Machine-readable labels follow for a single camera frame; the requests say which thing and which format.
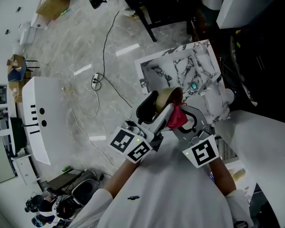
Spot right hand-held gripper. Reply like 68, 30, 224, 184
172, 104, 220, 169

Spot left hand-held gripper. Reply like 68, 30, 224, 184
110, 90, 176, 164

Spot pink cloth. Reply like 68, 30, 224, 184
166, 100, 189, 130

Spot gold bowl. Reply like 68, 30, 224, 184
155, 86, 183, 118

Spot person's left forearm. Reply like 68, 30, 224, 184
103, 159, 143, 199

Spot person's right forearm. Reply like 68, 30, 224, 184
208, 158, 237, 197

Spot marble pattern sink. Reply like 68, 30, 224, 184
134, 39, 231, 124

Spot chrome faucet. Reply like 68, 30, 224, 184
198, 72, 223, 96

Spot pale yellow sponge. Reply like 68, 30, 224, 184
229, 169, 247, 181

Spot person's white t-shirt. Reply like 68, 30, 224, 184
68, 132, 255, 228

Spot white power strip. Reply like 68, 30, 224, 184
91, 73, 100, 89

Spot black round appliance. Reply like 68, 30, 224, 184
72, 178, 99, 205

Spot black marble table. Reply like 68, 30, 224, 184
122, 0, 198, 42

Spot cardboard box with blue bag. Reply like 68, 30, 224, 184
6, 55, 27, 83

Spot plain cardboard box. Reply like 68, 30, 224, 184
35, 0, 71, 21

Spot white floor cable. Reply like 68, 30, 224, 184
38, 60, 120, 169

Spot black floor cable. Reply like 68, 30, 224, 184
92, 10, 133, 109

